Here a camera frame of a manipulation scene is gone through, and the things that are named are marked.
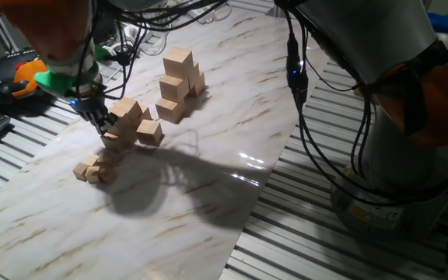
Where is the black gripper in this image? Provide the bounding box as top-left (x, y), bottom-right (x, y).
top-left (68, 96), bottom-right (119, 136)

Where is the white power adapter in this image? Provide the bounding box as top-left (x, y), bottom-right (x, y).
top-left (123, 23), bottom-right (148, 42)

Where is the green wrist mount flange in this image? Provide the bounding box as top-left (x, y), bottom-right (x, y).
top-left (33, 44), bottom-right (112, 98)

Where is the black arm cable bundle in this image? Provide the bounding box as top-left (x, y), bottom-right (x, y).
top-left (75, 0), bottom-right (448, 207)

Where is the black cable connector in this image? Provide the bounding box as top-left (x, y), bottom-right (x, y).
top-left (285, 33), bottom-right (310, 110)

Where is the marble pattern mat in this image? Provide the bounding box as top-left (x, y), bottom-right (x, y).
top-left (0, 3), bottom-right (338, 280)

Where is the orange black teach pendant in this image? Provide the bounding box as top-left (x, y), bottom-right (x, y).
top-left (0, 52), bottom-right (49, 107)

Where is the small wooden cube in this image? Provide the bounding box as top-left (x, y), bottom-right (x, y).
top-left (96, 152), bottom-right (116, 169)
top-left (98, 165), bottom-right (119, 186)
top-left (72, 162), bottom-right (89, 182)
top-left (85, 166), bottom-right (103, 184)
top-left (82, 154), bottom-right (100, 168)

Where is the large wooden cube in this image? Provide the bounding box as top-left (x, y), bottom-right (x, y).
top-left (159, 73), bottom-right (191, 103)
top-left (190, 71), bottom-right (207, 99)
top-left (187, 61), bottom-right (201, 90)
top-left (163, 47), bottom-right (194, 79)
top-left (155, 96), bottom-right (187, 124)

